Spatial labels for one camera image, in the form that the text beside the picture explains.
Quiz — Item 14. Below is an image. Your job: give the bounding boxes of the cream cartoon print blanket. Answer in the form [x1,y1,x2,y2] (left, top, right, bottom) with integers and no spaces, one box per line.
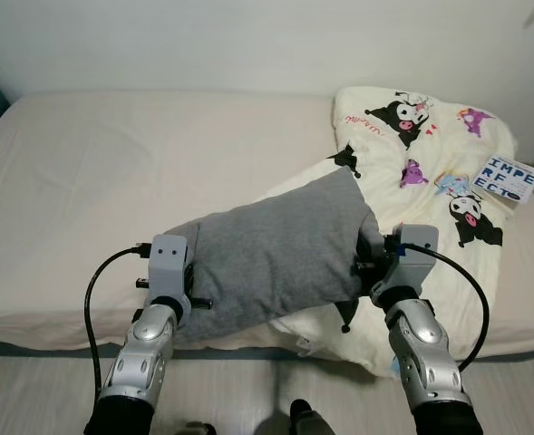
[248,86,534,377]

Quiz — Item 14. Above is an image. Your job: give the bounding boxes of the cream sheeted mattress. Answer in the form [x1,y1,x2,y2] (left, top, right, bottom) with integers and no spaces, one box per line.
[0,89,534,350]

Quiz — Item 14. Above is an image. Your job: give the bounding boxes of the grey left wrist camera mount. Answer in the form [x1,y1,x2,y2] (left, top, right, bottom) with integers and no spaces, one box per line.
[149,234,191,300]

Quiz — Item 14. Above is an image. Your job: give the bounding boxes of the grey pillow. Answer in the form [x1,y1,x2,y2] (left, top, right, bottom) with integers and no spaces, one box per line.
[162,166,384,343]

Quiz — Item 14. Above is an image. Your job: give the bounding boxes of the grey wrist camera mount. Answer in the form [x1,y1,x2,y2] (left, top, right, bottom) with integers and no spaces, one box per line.
[149,234,191,300]
[386,225,439,293]

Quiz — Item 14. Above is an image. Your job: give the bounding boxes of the black right robot foot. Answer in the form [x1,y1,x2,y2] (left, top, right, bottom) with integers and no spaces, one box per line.
[287,399,338,435]

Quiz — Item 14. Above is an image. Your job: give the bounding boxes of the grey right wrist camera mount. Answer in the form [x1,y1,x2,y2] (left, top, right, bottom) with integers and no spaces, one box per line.
[386,225,439,293]

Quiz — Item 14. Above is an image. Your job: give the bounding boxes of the white blue lettered book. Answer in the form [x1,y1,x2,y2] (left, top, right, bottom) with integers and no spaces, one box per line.
[475,154,534,205]

